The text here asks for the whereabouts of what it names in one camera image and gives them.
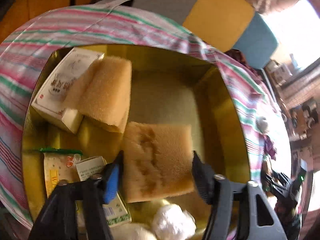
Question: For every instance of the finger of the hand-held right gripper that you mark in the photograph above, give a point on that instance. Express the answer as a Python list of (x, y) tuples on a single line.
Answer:
[(278, 183)]

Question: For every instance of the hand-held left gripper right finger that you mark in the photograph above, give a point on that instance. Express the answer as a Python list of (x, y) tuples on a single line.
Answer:
[(201, 180)]

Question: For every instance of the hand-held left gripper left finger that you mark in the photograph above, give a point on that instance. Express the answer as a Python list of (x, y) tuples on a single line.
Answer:
[(112, 180)]

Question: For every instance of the small green carton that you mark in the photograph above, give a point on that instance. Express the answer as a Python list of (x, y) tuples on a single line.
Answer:
[(117, 212)]

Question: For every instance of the yellow sponge block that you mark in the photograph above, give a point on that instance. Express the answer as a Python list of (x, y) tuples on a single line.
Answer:
[(157, 160), (105, 92)]

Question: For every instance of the cracker packet with green label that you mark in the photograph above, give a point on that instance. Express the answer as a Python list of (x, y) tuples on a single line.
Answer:
[(53, 170)]

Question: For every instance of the golden tin box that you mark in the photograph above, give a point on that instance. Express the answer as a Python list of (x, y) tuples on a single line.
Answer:
[(162, 92)]

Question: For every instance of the purple cloth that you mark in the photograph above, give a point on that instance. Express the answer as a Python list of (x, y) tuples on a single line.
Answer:
[(270, 147)]

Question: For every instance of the white printed carton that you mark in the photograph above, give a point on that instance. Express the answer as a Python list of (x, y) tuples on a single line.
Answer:
[(60, 85)]

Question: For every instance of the blue foam panel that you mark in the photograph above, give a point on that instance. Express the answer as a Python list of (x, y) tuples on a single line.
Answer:
[(257, 42)]

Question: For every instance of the window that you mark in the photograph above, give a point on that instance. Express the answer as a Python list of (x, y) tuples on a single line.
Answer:
[(295, 30)]

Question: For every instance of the striped bedsheet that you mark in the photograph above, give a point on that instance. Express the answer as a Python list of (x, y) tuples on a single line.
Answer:
[(75, 22)]

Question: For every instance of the yellow foam panel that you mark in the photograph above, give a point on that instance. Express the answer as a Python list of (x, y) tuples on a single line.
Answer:
[(220, 15)]

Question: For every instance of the grey foam panel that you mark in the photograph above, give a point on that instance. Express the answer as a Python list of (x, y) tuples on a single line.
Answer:
[(170, 0)]

